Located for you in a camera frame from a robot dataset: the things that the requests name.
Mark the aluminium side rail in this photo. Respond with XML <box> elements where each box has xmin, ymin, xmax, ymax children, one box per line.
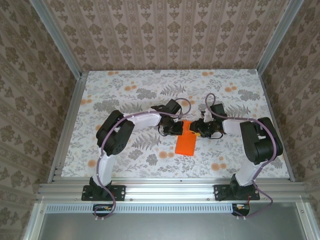
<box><xmin>258</xmin><ymin>72</ymin><xmax>296</xmax><ymax>183</ymax></box>
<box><xmin>47</xmin><ymin>71</ymin><xmax>89</xmax><ymax>183</ymax></box>

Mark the black connector board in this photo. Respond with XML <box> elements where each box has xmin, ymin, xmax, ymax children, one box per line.
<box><xmin>231</xmin><ymin>201</ymin><xmax>251</xmax><ymax>217</ymax></box>
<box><xmin>92</xmin><ymin>202</ymin><xmax>118</xmax><ymax>218</ymax></box>

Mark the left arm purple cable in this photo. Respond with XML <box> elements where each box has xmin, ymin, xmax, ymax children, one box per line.
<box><xmin>93</xmin><ymin>97</ymin><xmax>193</xmax><ymax>222</ymax></box>

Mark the aluminium frame post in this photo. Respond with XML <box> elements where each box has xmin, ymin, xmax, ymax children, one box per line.
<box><xmin>31</xmin><ymin>0</ymin><xmax>84</xmax><ymax>79</ymax></box>
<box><xmin>255</xmin><ymin>0</ymin><xmax>305</xmax><ymax>74</ymax></box>

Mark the orange paper sheet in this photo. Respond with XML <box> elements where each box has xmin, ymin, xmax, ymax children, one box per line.
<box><xmin>174</xmin><ymin>120</ymin><xmax>198</xmax><ymax>158</ymax></box>

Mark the aluminium cross rail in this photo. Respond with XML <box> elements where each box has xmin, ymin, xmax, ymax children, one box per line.
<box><xmin>36</xmin><ymin>181</ymin><xmax>310</xmax><ymax>201</ymax></box>

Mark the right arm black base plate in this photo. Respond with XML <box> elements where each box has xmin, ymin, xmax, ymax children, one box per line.
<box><xmin>213</xmin><ymin>184</ymin><xmax>261</xmax><ymax>202</ymax></box>

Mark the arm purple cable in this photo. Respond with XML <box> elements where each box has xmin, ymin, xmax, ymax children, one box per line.
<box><xmin>93</xmin><ymin>97</ymin><xmax>193</xmax><ymax>222</ymax></box>
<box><xmin>204</xmin><ymin>92</ymin><xmax>285</xmax><ymax>221</ymax></box>

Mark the floral patterned table cover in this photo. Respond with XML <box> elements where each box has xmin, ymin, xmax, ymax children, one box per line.
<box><xmin>59</xmin><ymin>69</ymin><xmax>289</xmax><ymax>180</ymax></box>

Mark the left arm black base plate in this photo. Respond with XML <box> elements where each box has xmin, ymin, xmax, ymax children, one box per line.
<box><xmin>81</xmin><ymin>184</ymin><xmax>126</xmax><ymax>202</ymax></box>

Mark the slotted grey cable duct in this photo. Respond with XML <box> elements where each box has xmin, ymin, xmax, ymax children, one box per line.
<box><xmin>46</xmin><ymin>202</ymin><xmax>251</xmax><ymax>215</ymax></box>

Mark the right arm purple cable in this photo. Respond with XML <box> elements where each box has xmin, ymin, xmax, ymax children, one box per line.
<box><xmin>204</xmin><ymin>92</ymin><xmax>285</xmax><ymax>221</ymax></box>

